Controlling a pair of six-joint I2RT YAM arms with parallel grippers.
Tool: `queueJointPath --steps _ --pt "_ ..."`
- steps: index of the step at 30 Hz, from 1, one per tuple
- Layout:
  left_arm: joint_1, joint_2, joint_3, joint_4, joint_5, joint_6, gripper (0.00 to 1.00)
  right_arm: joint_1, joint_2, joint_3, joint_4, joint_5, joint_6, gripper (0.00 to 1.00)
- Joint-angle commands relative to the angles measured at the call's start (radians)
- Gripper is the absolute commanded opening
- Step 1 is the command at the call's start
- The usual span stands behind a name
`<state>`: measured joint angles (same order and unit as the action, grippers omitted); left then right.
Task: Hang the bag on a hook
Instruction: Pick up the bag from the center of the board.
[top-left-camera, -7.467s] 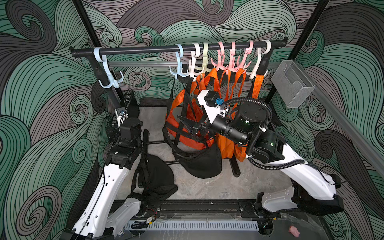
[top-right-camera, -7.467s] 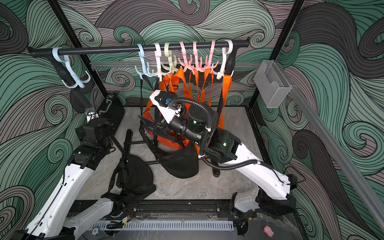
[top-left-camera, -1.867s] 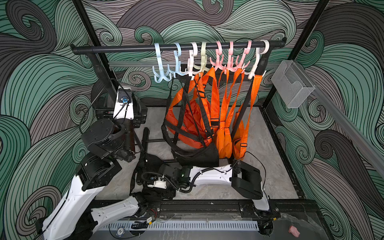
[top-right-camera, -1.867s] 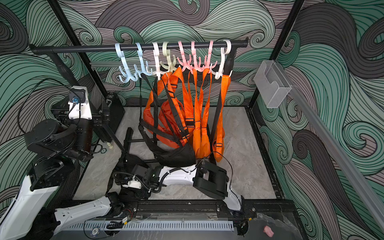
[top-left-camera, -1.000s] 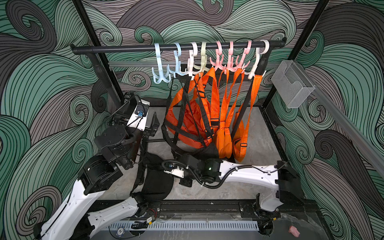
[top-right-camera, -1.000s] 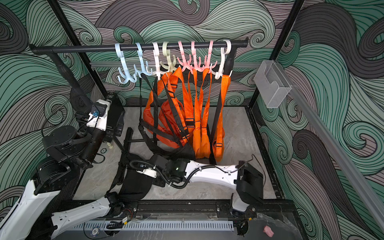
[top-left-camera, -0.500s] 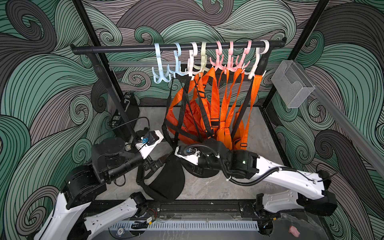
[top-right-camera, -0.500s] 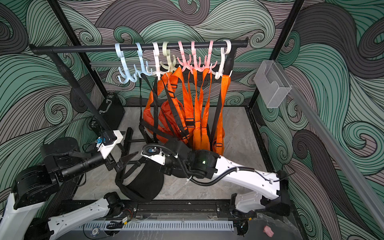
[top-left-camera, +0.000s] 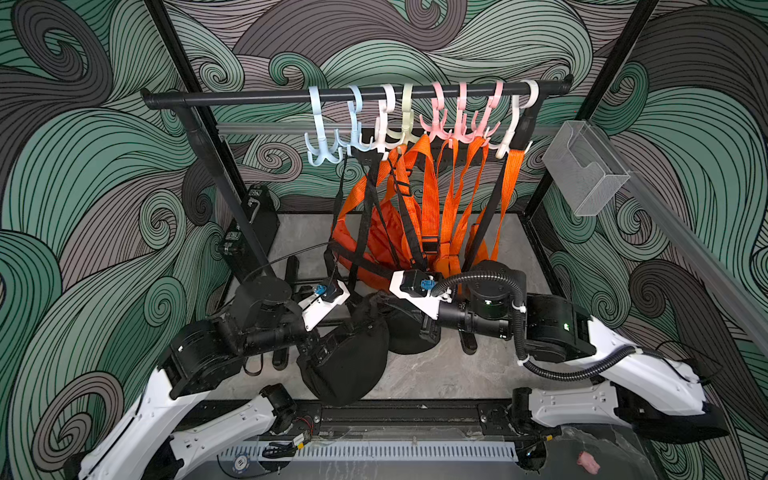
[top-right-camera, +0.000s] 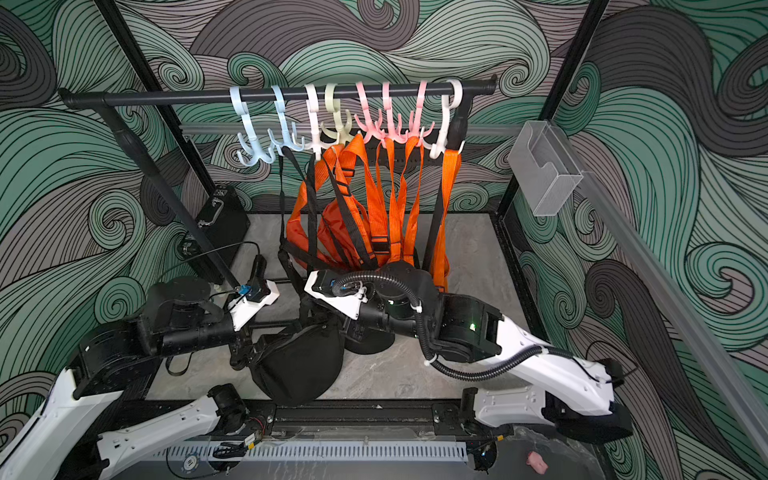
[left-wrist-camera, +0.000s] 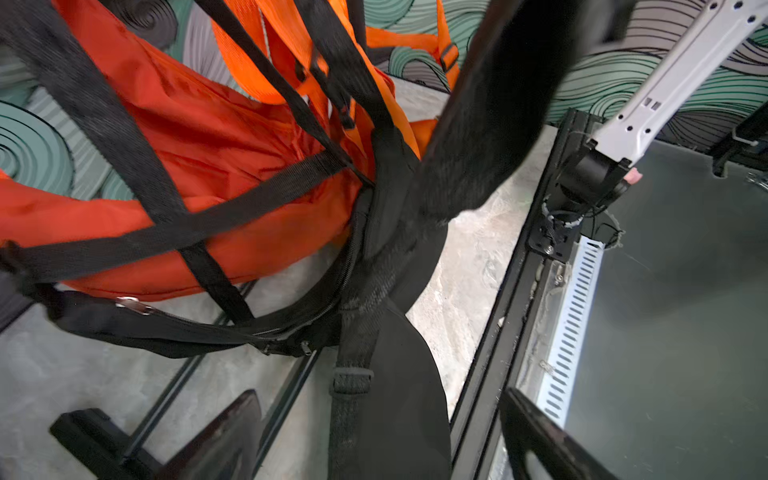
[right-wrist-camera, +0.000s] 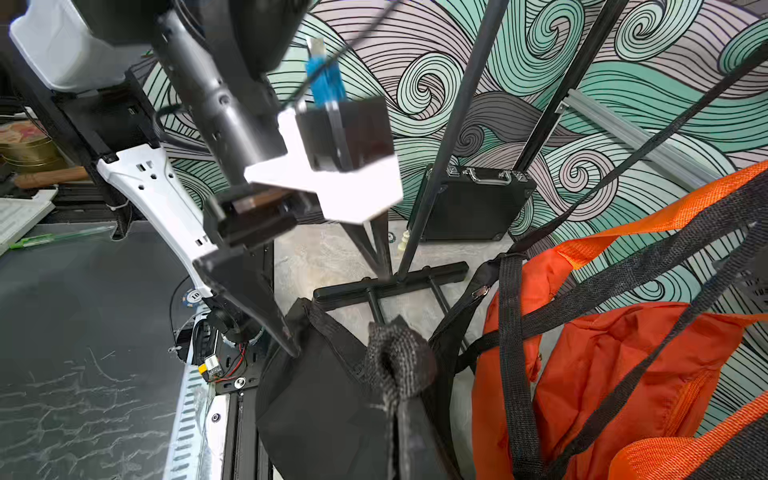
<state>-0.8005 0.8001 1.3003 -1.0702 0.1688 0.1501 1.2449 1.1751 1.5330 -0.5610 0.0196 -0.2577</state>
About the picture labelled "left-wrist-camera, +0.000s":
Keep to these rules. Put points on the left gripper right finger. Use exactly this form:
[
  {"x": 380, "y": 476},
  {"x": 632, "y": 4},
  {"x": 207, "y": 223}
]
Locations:
[{"x": 526, "y": 429}]

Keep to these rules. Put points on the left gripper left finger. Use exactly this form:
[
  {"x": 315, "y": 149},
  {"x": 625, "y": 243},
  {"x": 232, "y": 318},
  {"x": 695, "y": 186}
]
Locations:
[{"x": 225, "y": 449}]

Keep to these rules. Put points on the red orange black backpack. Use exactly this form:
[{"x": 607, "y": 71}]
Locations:
[{"x": 216, "y": 143}]

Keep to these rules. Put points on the black sling bag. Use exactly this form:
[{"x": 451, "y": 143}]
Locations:
[{"x": 43, "y": 40}]

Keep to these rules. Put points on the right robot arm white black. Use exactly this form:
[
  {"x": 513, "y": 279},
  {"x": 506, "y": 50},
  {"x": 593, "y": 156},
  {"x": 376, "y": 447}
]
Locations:
[{"x": 690, "y": 72}]

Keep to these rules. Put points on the pink small object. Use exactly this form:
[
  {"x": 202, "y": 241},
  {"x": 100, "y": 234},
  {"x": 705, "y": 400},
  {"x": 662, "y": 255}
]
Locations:
[{"x": 632, "y": 176}]

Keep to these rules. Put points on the white slotted cable duct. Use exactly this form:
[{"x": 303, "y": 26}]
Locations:
[{"x": 560, "y": 366}]

